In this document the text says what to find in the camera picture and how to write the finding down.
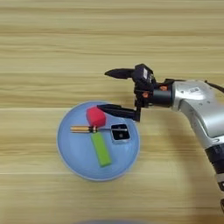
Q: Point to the small black white-labelled box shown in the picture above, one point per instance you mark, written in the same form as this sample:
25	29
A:
143	75

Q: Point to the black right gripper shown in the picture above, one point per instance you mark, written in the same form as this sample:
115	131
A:
159	97

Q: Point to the green rectangular block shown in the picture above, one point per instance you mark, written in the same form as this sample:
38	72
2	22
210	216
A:
101	151

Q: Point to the light blue round plate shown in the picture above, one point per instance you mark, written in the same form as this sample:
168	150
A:
73	151

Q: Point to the black square silver-rimmed box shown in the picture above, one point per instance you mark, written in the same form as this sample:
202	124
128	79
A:
120	135

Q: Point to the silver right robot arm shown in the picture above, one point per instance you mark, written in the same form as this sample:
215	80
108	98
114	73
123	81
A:
201	110

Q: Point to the red cube block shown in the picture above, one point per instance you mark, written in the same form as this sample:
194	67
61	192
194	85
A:
94	118

